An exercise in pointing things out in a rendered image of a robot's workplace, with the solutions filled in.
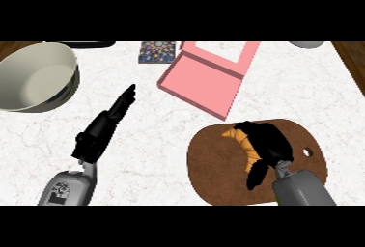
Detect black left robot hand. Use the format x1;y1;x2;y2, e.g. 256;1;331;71
69;83;139;165

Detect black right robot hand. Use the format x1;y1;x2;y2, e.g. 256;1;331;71
232;121;295;191

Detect golden croissant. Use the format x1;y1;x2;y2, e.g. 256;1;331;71
220;127;263;174

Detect round brown cutting board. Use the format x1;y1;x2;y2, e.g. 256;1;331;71
186;118;328;206

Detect pink cardboard box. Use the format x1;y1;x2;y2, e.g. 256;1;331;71
157;41;263;122

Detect large white bowl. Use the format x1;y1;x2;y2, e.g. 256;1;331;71
0;41;81;114

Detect black flat object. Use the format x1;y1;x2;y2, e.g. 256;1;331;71
58;41;117;49

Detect colourful patterned packet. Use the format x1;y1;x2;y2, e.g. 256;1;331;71
137;41;179;65

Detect grey round object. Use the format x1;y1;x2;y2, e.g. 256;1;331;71
288;41;326;50

